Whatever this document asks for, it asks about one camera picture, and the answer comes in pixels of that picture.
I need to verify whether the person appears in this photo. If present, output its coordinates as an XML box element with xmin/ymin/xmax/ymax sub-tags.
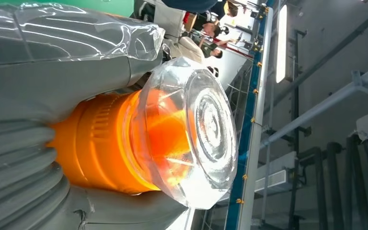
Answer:
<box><xmin>163</xmin><ymin>36</ymin><xmax>206</xmax><ymax>64</ymax></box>
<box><xmin>192</xmin><ymin>11</ymin><xmax>224</xmax><ymax>40</ymax></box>

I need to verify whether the blue and white rail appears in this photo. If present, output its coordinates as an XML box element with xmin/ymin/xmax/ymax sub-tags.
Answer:
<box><xmin>224</xmin><ymin>0</ymin><xmax>275</xmax><ymax>230</ymax></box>

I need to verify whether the green table mat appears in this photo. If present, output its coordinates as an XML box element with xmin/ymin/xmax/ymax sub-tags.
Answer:
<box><xmin>0</xmin><ymin>0</ymin><xmax>135</xmax><ymax>17</ymax></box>

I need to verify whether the long ceiling light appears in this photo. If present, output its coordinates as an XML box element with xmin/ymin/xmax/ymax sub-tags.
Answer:
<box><xmin>275</xmin><ymin>4</ymin><xmax>288</xmax><ymax>84</ymax></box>

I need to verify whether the white air vent unit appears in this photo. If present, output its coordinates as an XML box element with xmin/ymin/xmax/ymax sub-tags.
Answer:
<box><xmin>254</xmin><ymin>151</ymin><xmax>298</xmax><ymax>195</ymax></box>

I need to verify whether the grey ceiling beam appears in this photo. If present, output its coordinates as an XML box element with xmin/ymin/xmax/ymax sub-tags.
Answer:
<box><xmin>260</xmin><ymin>58</ymin><xmax>368</xmax><ymax>150</ymax></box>

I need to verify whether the orange bottle clear cap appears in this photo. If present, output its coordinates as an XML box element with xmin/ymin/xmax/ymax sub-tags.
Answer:
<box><xmin>46</xmin><ymin>57</ymin><xmax>239</xmax><ymax>210</ymax></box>

